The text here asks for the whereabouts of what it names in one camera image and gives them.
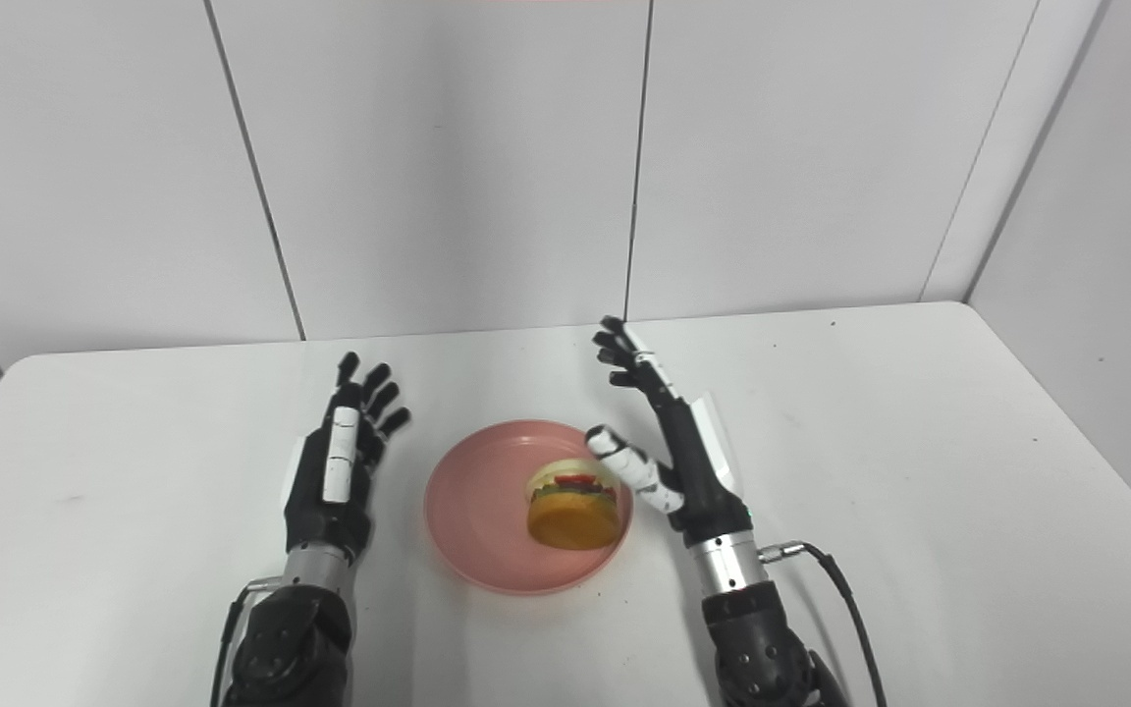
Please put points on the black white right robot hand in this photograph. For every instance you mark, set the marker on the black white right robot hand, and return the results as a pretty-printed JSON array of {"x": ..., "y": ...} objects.
[{"x": 698, "y": 471}]

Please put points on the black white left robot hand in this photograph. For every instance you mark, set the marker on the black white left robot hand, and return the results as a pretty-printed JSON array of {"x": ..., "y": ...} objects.
[{"x": 330, "y": 491}]

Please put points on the toy hamburger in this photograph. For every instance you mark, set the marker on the toy hamburger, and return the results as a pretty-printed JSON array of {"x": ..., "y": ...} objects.
[{"x": 573, "y": 516}]

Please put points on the pink round plate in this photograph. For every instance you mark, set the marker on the pink round plate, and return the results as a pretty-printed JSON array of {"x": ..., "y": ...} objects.
[{"x": 482, "y": 511}]

